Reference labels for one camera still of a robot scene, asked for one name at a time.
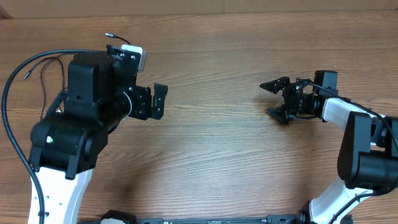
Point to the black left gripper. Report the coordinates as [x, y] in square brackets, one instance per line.
[143, 111]

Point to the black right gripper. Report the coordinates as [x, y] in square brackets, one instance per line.
[292, 101]

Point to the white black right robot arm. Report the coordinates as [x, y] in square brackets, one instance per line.
[367, 161]

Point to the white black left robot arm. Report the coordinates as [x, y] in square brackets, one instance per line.
[65, 143]

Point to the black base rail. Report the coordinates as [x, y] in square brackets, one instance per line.
[217, 220]

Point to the cardboard back wall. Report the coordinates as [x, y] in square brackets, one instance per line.
[38, 9]

